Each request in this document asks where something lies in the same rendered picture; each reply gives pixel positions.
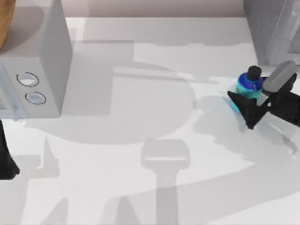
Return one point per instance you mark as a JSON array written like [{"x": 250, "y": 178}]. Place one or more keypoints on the blue bottle with black cap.
[{"x": 246, "y": 86}]

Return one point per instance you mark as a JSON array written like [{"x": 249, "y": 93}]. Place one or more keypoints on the pale microwave oven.
[{"x": 51, "y": 58}]

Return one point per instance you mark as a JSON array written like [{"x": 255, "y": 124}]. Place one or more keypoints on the small microwave knob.
[{"x": 35, "y": 98}]

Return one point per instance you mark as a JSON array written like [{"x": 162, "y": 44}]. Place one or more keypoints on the large microwave knob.
[{"x": 27, "y": 79}]

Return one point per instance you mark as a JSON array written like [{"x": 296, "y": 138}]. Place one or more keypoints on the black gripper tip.
[{"x": 7, "y": 161}]

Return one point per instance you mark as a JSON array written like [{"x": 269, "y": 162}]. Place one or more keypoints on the wooden cupboard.
[{"x": 5, "y": 18}]

